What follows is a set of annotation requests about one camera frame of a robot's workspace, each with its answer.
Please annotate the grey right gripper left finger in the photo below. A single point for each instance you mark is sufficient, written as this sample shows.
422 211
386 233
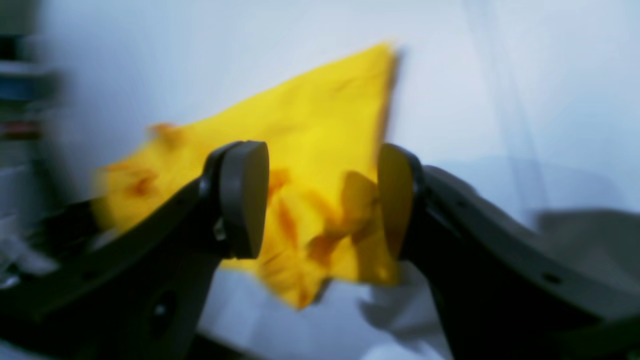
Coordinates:
141 296

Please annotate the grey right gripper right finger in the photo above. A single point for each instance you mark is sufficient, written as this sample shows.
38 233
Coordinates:
498 297

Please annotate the yellow T-shirt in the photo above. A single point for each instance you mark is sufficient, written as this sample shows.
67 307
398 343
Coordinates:
324 130

